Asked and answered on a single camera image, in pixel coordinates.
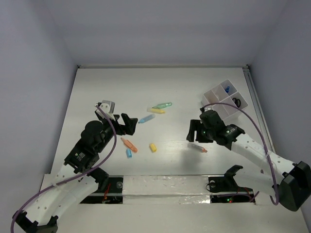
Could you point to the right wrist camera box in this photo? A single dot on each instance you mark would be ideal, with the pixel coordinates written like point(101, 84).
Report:
point(205, 109)

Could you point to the yellow highlighter pen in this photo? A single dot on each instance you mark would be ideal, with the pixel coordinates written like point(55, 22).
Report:
point(155, 111)

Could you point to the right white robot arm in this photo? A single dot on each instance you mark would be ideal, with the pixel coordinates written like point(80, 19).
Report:
point(290, 182)

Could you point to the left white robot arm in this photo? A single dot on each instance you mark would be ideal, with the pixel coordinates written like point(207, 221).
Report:
point(79, 176)

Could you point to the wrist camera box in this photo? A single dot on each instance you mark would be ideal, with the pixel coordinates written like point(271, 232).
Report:
point(205, 109)
point(105, 109)

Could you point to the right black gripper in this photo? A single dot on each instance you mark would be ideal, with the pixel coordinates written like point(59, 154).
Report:
point(193, 126)

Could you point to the black scissors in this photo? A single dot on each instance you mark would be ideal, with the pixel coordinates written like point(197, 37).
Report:
point(237, 102)

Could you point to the grey orange-tipped marker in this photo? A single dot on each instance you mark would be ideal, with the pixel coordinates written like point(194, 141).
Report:
point(197, 147)

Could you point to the blue pen cap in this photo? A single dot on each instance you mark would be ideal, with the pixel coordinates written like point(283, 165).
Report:
point(129, 153)

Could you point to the green highlighter pen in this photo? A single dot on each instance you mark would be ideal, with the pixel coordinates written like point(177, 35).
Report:
point(162, 105)

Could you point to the white four-compartment organizer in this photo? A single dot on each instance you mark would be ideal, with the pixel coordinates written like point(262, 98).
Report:
point(218, 94)

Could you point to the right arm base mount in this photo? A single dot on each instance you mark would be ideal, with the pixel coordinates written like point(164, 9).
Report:
point(224, 189)

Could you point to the yellow pen cap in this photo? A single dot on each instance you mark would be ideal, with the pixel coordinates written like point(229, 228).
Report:
point(153, 147)

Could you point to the blue highlighter pen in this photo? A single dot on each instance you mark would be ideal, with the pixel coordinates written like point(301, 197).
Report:
point(146, 118)

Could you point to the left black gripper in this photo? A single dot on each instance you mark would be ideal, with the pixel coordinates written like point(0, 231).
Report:
point(129, 124)

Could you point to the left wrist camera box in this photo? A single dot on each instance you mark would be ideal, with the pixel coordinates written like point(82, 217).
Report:
point(105, 109)

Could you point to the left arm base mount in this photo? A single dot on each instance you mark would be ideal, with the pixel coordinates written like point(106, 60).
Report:
point(112, 194)

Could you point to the orange highlighter pen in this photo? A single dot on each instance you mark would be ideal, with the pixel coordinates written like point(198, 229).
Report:
point(129, 145)

